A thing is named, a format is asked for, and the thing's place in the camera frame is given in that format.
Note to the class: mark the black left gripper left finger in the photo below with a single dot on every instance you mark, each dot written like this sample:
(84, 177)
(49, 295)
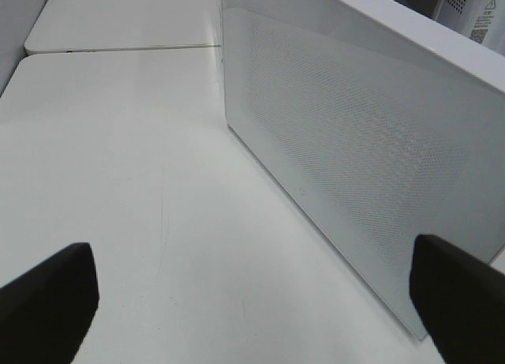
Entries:
(47, 311)

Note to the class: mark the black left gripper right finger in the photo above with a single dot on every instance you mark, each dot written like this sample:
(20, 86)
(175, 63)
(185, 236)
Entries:
(460, 301)

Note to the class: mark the white microwave door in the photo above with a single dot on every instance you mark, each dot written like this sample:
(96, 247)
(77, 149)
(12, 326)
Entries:
(380, 124)

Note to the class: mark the white warning sticker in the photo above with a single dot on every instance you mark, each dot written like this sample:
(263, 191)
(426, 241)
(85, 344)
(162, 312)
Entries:
(487, 26)

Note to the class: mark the white microwave oven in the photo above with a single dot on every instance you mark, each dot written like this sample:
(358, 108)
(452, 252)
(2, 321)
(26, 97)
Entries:
(465, 8)

